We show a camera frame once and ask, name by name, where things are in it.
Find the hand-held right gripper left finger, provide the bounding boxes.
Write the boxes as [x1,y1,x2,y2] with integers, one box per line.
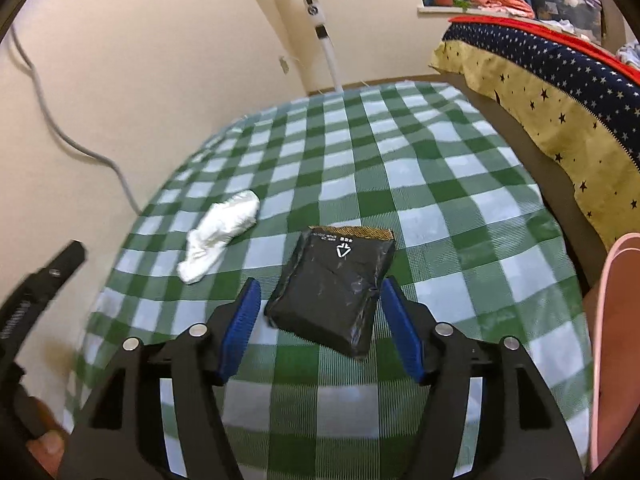
[57,278,262,480]

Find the red blanket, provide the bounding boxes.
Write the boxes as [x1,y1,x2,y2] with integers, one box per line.
[449,14,640,83]

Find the pink plastic bucket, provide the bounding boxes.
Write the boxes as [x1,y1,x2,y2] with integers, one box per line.
[587,232,640,476]

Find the white standing fan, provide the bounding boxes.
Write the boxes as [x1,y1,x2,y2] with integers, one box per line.
[236,0,346,93]

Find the green checked cloth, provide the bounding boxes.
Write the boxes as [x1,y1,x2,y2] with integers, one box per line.
[65,80,598,480]

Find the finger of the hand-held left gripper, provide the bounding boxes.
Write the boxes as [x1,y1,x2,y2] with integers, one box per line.
[10,240,88,321]

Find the person's left hand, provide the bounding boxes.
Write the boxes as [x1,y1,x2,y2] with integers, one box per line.
[22,397,68,480]

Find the pink clothes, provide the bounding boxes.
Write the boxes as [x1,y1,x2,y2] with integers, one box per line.
[469,0,535,16]

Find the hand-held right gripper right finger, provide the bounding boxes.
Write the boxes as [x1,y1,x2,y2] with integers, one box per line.
[382,277,585,480]

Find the white window sill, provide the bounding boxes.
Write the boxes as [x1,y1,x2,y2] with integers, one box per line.
[416,4,481,15]

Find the clear storage box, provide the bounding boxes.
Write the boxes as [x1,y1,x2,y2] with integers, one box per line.
[527,0,603,41]

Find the black plastic packet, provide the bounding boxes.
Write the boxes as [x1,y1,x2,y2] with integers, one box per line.
[263,226,397,360]

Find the grey wall cable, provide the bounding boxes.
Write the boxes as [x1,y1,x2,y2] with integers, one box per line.
[7,25,143,213]

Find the white crumpled tissue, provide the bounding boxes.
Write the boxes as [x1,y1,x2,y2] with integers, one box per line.
[176,190,262,285]

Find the navy starry blanket yellow border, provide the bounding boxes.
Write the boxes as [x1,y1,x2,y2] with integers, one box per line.
[430,15,640,251]

